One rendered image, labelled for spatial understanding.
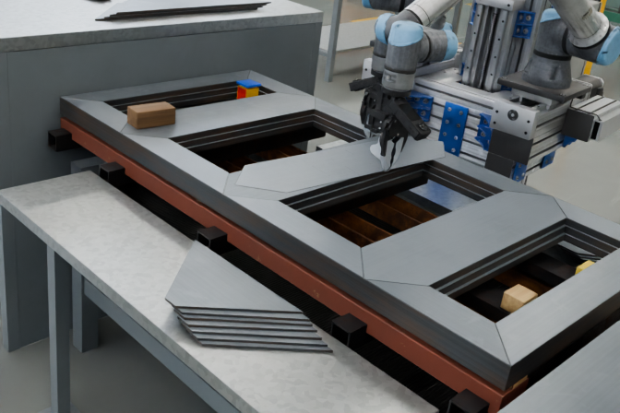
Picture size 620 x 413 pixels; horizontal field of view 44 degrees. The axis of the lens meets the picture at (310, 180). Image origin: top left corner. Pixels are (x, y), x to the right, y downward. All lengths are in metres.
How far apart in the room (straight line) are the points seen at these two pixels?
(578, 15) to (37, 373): 1.95
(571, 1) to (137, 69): 1.33
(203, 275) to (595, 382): 0.78
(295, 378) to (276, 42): 1.71
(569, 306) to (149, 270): 0.88
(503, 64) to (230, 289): 1.42
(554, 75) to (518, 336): 1.19
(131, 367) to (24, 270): 0.47
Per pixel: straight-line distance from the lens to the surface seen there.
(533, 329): 1.48
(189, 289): 1.57
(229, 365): 1.44
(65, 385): 2.40
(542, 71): 2.46
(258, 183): 1.85
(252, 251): 1.75
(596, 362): 1.49
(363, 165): 2.04
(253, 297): 1.56
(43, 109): 2.42
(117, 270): 1.70
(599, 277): 1.74
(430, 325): 1.44
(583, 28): 2.29
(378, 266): 1.56
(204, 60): 2.69
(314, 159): 2.04
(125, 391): 2.56
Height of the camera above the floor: 1.63
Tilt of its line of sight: 24 degrees down
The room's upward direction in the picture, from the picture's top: 7 degrees clockwise
